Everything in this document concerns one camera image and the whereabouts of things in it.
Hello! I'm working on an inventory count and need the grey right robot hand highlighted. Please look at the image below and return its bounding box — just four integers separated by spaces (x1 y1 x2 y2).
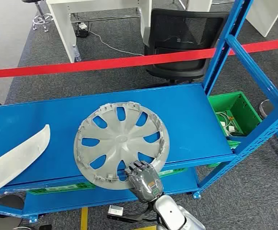
125 160 165 204

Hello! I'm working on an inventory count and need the clear plastic water bottle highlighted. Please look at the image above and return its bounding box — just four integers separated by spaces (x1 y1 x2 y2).
72 44 82 62

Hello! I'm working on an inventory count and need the white office desk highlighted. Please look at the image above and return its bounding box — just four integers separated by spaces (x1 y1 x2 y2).
45 0 153 63
187 0 212 12
245 0 278 38

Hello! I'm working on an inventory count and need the grey plastic hubcap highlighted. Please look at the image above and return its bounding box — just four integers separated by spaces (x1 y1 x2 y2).
73 101 170 190

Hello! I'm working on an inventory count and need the yellow floor tape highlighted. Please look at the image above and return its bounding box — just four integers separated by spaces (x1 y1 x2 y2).
80 207 88 230

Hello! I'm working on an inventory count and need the black mesh office chair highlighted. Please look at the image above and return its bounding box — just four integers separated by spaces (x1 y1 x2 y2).
142 8 230 85

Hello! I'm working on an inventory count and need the white curved plastic part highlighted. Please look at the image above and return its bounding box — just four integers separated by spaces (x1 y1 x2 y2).
0 124 51 198

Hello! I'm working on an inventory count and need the black router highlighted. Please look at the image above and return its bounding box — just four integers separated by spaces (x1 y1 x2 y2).
75 23 93 38

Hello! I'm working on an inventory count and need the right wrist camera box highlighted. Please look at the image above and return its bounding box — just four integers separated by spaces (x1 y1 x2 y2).
107 205 154 223

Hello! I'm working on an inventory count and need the white floor cable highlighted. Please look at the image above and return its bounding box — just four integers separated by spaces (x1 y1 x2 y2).
90 31 145 57

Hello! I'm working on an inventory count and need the chrome stool base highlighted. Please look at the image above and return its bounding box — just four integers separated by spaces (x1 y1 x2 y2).
259 99 275 119

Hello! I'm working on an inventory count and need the white wire harness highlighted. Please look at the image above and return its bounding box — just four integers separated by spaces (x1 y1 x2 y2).
215 111 238 137

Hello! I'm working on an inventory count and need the red barrier belt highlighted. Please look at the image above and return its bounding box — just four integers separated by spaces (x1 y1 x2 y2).
0 38 278 80

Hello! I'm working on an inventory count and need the dark round stool base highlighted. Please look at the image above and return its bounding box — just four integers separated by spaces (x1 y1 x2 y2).
0 194 25 230

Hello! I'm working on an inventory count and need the chrome stool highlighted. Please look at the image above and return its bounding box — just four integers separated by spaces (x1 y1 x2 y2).
21 0 54 33

